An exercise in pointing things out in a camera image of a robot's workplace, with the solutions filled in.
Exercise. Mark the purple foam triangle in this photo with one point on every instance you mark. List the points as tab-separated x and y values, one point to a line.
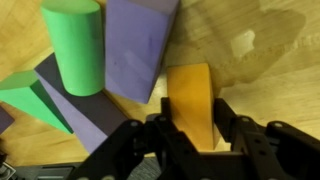
4	120

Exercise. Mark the short green foam cylinder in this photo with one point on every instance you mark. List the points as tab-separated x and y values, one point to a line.
76	46

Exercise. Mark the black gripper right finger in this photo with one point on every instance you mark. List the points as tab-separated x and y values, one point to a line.
266	153

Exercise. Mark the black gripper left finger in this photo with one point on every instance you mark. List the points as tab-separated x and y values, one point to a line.
140	156

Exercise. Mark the orange rectangular block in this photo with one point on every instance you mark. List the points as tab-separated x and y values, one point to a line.
191	100

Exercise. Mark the purple foam cube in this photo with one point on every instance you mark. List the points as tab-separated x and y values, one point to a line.
136	50

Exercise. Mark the long purple foam wedge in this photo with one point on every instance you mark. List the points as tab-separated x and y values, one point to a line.
83	120

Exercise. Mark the green foam triangle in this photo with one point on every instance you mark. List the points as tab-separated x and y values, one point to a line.
26	96

